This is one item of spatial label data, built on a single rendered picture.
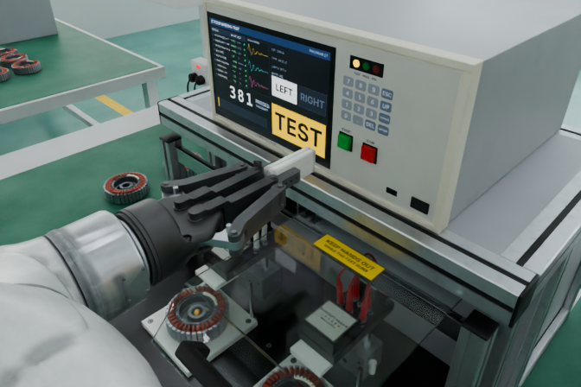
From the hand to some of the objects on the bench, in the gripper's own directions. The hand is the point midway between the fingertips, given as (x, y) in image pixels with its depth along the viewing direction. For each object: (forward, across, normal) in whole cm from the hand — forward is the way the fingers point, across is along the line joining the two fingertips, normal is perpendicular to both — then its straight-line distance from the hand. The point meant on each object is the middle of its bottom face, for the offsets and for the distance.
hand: (290, 169), depth 55 cm
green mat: (+20, -73, -43) cm, 87 cm away
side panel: (+37, +24, -43) cm, 62 cm away
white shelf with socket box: (+55, -99, -43) cm, 121 cm away
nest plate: (-3, -20, -41) cm, 46 cm away
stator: (+10, -72, -43) cm, 85 cm away
